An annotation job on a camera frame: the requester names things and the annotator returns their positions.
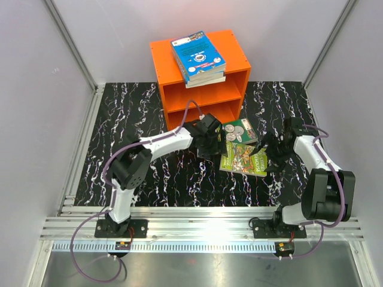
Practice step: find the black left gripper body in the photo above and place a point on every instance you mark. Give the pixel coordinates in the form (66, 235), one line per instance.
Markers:
(210, 146)

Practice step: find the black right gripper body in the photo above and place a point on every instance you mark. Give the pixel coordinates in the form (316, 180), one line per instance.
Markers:
(277, 152)

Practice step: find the green 65-Storey Treehouse book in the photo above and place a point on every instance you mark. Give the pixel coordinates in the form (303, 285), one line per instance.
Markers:
(239, 160)

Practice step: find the dark Tale of Two Cities book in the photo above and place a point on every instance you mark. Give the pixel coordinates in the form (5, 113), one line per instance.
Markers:
(193, 84)

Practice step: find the blue 26-Storey Treehouse book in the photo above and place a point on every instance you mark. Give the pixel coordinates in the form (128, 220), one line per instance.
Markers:
(185, 76)

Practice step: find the blue back-cover book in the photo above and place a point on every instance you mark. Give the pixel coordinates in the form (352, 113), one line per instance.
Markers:
(198, 55)

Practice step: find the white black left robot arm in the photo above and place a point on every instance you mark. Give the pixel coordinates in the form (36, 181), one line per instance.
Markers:
(128, 167)

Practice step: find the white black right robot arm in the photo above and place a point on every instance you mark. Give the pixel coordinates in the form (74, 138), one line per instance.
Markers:
(328, 196)

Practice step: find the dark green book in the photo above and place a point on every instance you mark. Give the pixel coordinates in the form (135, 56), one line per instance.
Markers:
(240, 131)

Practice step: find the orange wooden shelf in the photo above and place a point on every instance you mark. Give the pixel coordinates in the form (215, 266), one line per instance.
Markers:
(222, 100)

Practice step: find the right small circuit board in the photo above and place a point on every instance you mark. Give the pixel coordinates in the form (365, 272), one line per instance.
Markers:
(284, 249)

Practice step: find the small circuit board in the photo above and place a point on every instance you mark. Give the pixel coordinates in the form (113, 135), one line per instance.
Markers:
(123, 246)
(284, 249)

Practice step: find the left small circuit board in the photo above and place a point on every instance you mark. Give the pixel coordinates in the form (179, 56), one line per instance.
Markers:
(123, 246)

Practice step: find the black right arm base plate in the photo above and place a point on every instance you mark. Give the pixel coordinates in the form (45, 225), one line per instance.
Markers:
(268, 229)

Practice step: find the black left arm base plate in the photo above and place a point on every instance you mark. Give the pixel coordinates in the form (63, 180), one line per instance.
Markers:
(136, 228)

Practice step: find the right aluminium frame post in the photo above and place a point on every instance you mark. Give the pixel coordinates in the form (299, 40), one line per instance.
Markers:
(333, 35)

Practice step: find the aluminium frame post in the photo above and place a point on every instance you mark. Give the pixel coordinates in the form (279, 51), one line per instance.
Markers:
(66, 35)
(333, 35)

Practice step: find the aluminium front rail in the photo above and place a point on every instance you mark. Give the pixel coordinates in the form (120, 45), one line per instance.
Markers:
(215, 224)

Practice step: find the white slotted cable duct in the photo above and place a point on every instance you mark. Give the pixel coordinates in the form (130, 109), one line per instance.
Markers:
(166, 247)

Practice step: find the left aluminium frame post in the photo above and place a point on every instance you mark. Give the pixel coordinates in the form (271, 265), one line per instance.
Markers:
(66, 35)

